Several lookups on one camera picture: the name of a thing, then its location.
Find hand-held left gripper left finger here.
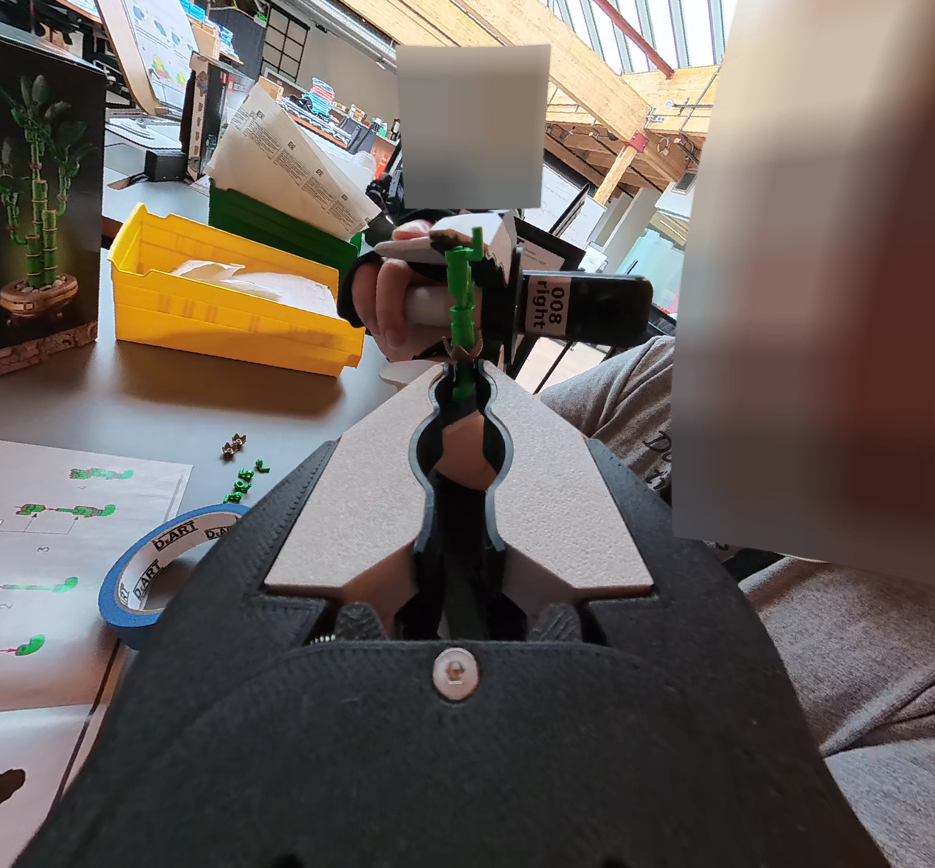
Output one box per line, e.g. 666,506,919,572
264,363,463,637

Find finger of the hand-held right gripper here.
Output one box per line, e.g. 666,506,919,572
376,234,448,264
431,211,516,266

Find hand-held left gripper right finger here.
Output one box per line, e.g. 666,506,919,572
478,360,653,637

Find green lego bamboo stem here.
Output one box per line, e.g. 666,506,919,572
442,225,486,402

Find person's right forearm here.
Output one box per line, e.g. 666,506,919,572
437,411,501,493

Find scattered small green lego pieces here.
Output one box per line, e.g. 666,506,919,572
222,458,270,506

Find lego instruction booklet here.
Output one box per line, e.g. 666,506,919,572
0,439,195,714

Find black lego bamboo box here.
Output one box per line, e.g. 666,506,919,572
0,24,108,377

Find person's right hand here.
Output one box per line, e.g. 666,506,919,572
369,220,454,361

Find green plastic bin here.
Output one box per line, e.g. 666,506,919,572
208,178,362,277

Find white plastic bag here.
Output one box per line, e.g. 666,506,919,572
169,260,338,323

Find folded white paper sheets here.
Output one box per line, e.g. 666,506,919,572
205,83,382,241

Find yellow plastic bin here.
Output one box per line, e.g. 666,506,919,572
108,203,366,378

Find blue masking tape roll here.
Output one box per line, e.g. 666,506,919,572
98,503,253,651

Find person's grey shirt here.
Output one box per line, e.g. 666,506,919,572
541,335,935,868

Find printed instruction sheet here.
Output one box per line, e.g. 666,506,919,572
98,0,204,108

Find wooden document stand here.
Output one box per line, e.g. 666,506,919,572
92,0,214,118

